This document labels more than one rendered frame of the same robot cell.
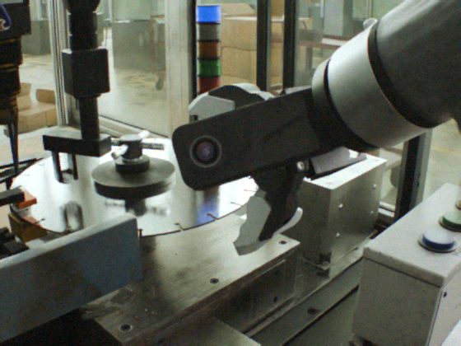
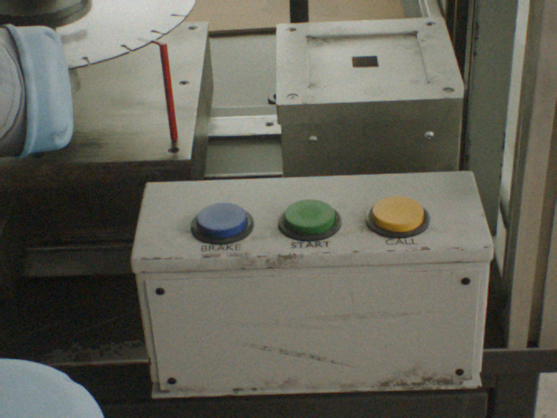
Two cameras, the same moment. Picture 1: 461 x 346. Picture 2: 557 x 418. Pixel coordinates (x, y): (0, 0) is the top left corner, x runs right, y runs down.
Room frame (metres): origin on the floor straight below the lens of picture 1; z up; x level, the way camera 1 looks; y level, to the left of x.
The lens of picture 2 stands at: (0.07, -0.79, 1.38)
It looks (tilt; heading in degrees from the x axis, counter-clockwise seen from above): 35 degrees down; 47
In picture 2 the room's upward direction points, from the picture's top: 3 degrees counter-clockwise
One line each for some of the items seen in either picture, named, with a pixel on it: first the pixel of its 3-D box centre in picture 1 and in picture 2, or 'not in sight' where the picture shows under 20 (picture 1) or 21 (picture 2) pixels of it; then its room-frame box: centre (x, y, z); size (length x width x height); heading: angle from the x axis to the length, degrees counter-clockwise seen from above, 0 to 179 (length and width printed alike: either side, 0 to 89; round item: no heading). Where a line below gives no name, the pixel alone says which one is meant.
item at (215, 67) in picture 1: (208, 66); not in sight; (0.89, 0.04, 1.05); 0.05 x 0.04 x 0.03; 46
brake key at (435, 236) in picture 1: (437, 242); (222, 226); (0.50, -0.26, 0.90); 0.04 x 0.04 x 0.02
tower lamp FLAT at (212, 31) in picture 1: (208, 30); not in sight; (0.89, 0.04, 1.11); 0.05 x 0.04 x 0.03; 46
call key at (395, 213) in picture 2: not in sight; (397, 220); (0.60, -0.35, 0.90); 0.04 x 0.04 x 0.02
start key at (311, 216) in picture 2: (456, 223); (309, 222); (0.55, -0.31, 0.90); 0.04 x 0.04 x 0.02
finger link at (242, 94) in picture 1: (243, 111); not in sight; (0.40, -0.01, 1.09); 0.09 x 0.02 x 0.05; 35
